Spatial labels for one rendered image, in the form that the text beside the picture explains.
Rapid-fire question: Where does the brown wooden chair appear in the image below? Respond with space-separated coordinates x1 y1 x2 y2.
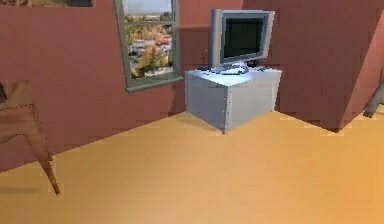
0 79 62 196

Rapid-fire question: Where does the grey television set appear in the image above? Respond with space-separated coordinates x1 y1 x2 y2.
209 8 276 71

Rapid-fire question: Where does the framed wall picture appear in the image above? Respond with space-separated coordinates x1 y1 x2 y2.
0 0 94 8

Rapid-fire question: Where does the grey framed window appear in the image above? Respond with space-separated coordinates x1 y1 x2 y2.
113 0 185 94

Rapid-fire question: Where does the grey television cabinet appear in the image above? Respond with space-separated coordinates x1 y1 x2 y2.
184 65 283 136

